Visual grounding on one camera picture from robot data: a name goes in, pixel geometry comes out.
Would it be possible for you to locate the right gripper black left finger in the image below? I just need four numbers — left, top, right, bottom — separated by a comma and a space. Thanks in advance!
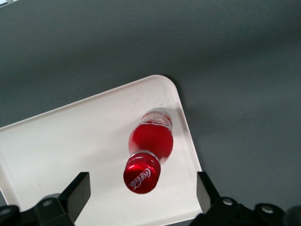
0, 171, 92, 226

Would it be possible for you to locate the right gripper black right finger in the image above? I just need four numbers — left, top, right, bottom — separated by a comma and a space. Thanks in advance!
197, 171, 289, 226

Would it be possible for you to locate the red coke bottle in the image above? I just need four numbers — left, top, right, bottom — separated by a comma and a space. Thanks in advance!
123, 107, 175, 195

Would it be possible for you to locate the cream rectangular tray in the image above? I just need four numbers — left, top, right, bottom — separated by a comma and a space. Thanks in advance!
0, 74, 203, 226

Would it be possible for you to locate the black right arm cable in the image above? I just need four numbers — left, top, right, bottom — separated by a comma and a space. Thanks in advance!
285, 204, 301, 226

